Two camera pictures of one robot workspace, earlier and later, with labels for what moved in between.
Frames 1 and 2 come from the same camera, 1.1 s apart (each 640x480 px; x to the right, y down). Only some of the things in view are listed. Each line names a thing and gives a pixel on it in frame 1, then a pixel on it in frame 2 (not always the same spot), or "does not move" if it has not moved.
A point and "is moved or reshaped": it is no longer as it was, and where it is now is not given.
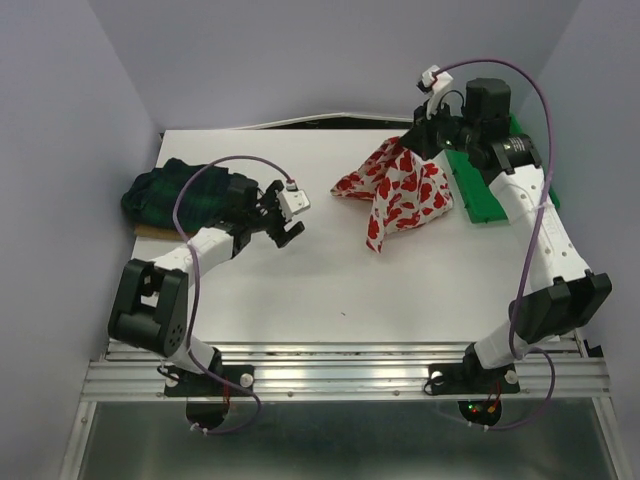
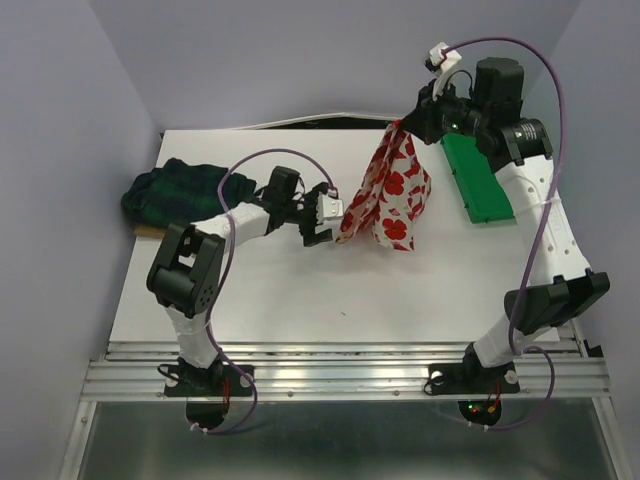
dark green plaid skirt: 150,196 does not move
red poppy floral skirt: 405,190 is moved or reshaped
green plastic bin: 481,202 does not move
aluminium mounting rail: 358,371 does not move
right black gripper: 418,137 -> 421,120
